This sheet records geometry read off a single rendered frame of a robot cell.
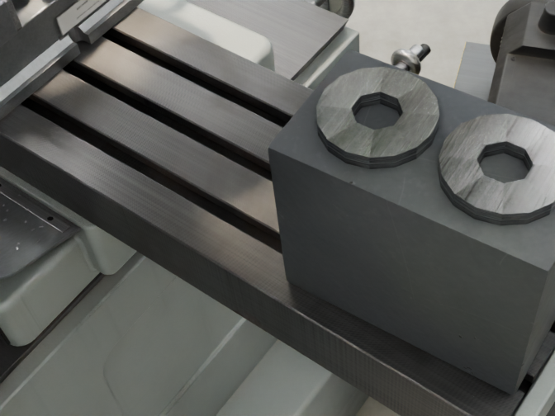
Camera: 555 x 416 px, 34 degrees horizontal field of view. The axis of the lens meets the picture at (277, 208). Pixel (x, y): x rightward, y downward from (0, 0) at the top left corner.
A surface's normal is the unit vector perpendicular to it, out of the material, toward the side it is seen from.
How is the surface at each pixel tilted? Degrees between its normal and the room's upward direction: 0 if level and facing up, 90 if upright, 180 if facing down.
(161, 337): 90
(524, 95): 0
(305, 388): 0
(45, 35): 90
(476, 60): 0
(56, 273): 90
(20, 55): 90
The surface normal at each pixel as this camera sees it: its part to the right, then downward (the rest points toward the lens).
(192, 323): 0.80, 0.44
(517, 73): -0.08, -0.60
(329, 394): 0.71, 0.18
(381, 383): -0.60, 0.67
